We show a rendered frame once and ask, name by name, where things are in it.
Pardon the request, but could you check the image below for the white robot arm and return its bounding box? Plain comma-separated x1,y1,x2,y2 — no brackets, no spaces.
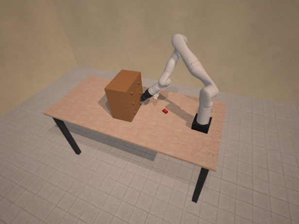
152,34,218,125

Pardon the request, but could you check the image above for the brown wooden chest of drawers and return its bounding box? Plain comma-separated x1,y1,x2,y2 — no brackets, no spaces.
104,69,141,122

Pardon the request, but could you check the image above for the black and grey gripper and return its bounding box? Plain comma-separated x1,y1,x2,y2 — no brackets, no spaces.
140,86,159,104

